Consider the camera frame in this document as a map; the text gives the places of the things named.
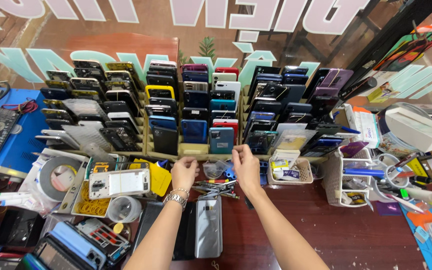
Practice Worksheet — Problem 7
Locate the blue plastic tool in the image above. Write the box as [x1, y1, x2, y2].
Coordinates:
[223, 161, 238, 180]

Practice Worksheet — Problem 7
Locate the silver smartphone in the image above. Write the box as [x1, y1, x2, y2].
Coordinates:
[194, 196, 223, 259]

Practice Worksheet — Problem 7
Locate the blue work mat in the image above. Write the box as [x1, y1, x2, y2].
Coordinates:
[399, 202, 432, 270]

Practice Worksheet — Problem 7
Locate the wooden rack of dark phones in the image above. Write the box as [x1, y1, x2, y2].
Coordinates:
[35, 59, 146, 158]

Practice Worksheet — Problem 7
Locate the blue pen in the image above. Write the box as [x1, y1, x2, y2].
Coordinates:
[343, 167, 386, 178]

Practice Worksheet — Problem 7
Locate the tall white basket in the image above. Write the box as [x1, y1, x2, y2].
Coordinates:
[322, 148, 375, 208]

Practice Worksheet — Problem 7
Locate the silver wristwatch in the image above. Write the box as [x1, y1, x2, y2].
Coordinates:
[163, 193, 188, 211]

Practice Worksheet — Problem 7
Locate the red cable bundle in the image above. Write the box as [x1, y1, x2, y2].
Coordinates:
[1, 98, 39, 114]

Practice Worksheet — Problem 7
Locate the grey adhesive tape roll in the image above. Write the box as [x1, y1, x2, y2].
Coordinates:
[36, 155, 84, 202]

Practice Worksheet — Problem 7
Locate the purple card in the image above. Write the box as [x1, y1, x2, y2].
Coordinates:
[374, 201, 403, 217]

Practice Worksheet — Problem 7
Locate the white tissue pack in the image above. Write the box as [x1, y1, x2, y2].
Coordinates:
[345, 104, 382, 149]

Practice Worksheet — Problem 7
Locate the bundle of white markers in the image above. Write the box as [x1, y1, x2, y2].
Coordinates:
[0, 191, 34, 208]

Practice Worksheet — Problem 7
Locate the person's right hand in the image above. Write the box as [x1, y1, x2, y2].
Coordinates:
[232, 144, 263, 192]

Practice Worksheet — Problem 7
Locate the black box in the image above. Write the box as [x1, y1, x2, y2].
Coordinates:
[0, 208, 46, 248]

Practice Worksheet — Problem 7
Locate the box of yellow rubber bands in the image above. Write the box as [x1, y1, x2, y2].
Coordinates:
[71, 180, 112, 219]

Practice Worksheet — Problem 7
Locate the small white basket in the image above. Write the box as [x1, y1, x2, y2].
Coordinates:
[267, 157, 314, 185]

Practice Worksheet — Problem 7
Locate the black smartphone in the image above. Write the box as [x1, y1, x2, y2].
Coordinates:
[172, 202, 198, 260]

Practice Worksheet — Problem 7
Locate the light blue phone case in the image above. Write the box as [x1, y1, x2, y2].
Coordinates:
[48, 221, 107, 270]

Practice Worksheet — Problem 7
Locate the black window post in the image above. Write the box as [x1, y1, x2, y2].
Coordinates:
[345, 0, 432, 82]

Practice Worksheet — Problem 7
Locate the wooden rack of bagged phones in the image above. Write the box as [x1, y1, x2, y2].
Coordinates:
[241, 65, 356, 163]

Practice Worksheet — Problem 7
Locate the person's left hand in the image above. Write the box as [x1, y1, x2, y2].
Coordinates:
[170, 156, 200, 193]

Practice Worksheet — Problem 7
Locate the white phone frame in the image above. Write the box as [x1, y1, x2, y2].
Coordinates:
[88, 168, 151, 200]

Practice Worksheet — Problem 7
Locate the silver chain bracelet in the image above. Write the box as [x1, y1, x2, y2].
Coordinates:
[170, 187, 191, 199]

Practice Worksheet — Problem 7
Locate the white cardboard box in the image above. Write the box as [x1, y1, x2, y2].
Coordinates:
[384, 106, 432, 153]

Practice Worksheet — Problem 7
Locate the clear plastic bag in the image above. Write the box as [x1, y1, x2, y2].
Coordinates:
[202, 160, 229, 179]

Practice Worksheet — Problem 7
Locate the black cylinder roller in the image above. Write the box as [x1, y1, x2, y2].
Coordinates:
[337, 76, 378, 101]

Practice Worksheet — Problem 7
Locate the wooden rack of colourful phones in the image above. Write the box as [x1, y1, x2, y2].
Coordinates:
[144, 59, 244, 161]

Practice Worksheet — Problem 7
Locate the clear plastic cup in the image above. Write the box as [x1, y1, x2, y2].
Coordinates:
[107, 196, 143, 224]

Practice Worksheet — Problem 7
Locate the opened phone with red parts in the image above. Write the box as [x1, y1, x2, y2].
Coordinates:
[75, 218, 131, 260]

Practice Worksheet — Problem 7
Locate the yellow card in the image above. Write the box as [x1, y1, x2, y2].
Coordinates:
[133, 158, 173, 198]

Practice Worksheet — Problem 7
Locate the orange pry tool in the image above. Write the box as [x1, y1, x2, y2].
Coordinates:
[406, 209, 432, 228]

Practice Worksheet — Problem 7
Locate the blue power supply unit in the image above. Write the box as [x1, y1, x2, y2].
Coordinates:
[0, 88, 49, 178]

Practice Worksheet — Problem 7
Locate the pile of screwdrivers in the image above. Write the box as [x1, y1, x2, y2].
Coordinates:
[191, 179, 240, 200]

